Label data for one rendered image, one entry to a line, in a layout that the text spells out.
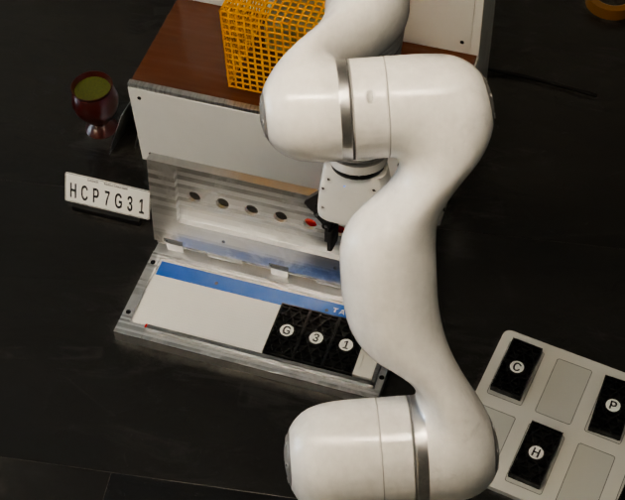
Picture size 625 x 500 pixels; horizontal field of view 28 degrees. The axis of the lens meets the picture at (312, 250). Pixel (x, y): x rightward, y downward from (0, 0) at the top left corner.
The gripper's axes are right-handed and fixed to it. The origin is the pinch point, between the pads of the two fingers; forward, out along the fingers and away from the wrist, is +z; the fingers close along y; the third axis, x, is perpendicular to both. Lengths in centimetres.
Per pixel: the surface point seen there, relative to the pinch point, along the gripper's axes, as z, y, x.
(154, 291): 19.3, -33.0, -2.5
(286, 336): 18.9, -8.9, -4.7
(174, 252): 17.9, -33.2, 5.8
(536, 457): 22.0, 33.2, -11.7
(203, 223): 10.5, -27.8, 6.8
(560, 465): 23.2, 36.7, -10.9
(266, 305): 19.0, -14.5, 0.8
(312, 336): 18.7, -5.1, -3.4
